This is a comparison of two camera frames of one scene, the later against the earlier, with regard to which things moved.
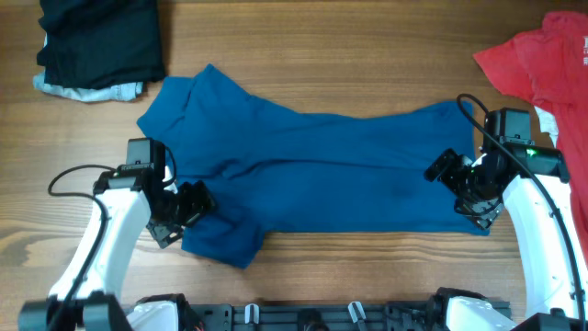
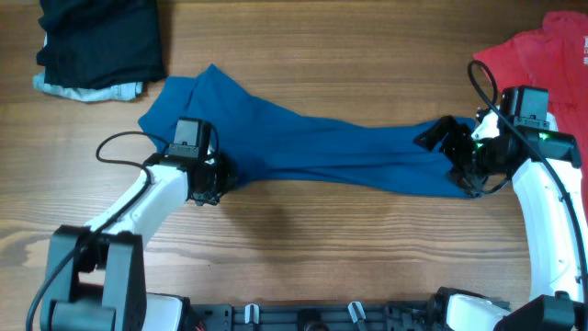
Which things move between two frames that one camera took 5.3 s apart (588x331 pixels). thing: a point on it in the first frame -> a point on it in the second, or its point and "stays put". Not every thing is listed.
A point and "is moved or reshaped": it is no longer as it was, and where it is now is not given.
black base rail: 311,316 stays put
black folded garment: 95,43 stays put
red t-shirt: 547,62 stays put
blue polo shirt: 269,171 is moved or reshaped
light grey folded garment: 118,93 stays put
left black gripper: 198,203 -> 228,176
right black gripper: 480,213 -> 458,132
